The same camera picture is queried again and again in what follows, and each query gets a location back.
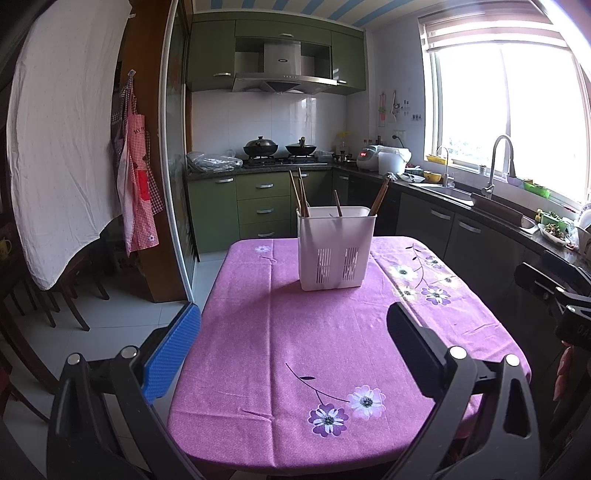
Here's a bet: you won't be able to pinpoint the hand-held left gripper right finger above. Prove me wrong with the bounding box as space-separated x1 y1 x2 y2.
385 301 541 480

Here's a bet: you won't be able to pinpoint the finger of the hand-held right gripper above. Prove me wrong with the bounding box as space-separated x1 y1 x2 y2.
514 262 578 302

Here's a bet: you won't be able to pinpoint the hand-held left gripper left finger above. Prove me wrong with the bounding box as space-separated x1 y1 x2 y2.
46 302 204 480

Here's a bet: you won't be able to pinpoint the white plastic utensil holder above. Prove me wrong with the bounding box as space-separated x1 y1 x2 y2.
296 206 377 291

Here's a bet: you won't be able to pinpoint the plate with food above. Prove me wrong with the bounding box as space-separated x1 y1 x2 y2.
538 222 573 245

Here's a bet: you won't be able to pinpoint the white dish rack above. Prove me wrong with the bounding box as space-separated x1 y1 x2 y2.
573 203 591 254

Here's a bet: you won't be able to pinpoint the dark counter cabinets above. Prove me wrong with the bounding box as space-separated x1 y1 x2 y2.
332 168 555 324

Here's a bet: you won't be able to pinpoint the purple floral tablecloth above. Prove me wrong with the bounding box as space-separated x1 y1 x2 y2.
167 236 532 472

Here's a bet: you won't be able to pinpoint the dark wooden chairs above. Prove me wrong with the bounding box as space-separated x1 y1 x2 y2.
0 222 109 333

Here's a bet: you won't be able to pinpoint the steel sink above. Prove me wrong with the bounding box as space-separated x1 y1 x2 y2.
418 182 472 199

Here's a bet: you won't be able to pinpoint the tall steel faucet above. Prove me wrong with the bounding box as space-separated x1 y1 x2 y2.
481 135 517 199

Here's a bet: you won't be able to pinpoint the small steel faucet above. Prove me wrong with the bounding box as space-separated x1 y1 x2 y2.
436 145 455 186

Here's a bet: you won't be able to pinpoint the kitchen window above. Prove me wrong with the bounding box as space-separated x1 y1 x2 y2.
418 14 591 208

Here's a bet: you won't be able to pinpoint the green lower cabinets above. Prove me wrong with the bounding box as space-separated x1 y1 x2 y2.
187 168 335 254

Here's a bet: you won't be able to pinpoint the green cabinets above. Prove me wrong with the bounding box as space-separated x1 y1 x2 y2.
187 21 368 95
187 168 335 254

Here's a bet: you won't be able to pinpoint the pink apron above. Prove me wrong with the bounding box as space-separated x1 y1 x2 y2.
124 90 160 256

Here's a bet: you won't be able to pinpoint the white rice cooker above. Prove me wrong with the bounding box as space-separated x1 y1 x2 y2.
356 144 413 175

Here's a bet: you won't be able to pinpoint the clear plastic bag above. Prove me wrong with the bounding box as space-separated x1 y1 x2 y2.
187 150 243 173

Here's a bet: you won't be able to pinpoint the glass sliding door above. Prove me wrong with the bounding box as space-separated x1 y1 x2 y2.
159 0 197 303

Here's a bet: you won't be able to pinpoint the black wok with lid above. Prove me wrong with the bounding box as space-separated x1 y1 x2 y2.
285 137 319 157
243 136 279 158

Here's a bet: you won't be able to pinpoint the gas stove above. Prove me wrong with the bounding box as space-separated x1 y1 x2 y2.
242 156 326 166

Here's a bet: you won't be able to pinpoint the white hanging sheet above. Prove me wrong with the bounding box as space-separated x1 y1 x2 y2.
6 0 132 291

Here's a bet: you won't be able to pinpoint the striped roller blind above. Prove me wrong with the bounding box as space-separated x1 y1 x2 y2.
418 14 568 51

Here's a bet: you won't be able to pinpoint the checked apron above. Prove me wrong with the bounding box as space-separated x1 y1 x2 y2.
111 76 164 215

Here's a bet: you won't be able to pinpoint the green upper cabinets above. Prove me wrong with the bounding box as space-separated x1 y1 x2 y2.
187 21 368 95

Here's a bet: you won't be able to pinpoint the steel range hood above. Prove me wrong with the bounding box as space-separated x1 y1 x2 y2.
232 39 338 95

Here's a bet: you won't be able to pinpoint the wooden partition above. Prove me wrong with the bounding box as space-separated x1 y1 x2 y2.
115 0 185 303

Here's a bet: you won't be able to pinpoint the wall decorations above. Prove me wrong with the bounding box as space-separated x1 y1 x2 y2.
379 90 409 125

